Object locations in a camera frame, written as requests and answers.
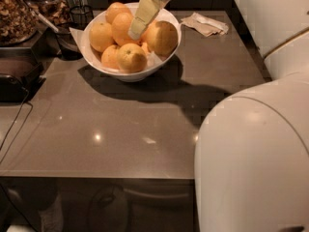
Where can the white ceramic bowl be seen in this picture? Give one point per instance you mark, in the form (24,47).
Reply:
(163,15)

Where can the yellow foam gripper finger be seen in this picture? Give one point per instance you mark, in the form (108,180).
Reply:
(145,14)

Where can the white handled utensil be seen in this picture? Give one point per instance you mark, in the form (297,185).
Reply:
(41,18)

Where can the glass jar of dried snacks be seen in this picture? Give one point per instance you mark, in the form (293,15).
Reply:
(17,23)

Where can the crumpled paper napkin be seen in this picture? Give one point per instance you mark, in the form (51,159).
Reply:
(205,25)

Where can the black wire cup holder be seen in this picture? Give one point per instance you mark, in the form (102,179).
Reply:
(81,16)

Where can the right large orange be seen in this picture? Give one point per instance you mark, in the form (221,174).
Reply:
(162,38)

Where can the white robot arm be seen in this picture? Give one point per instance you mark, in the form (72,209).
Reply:
(252,153)

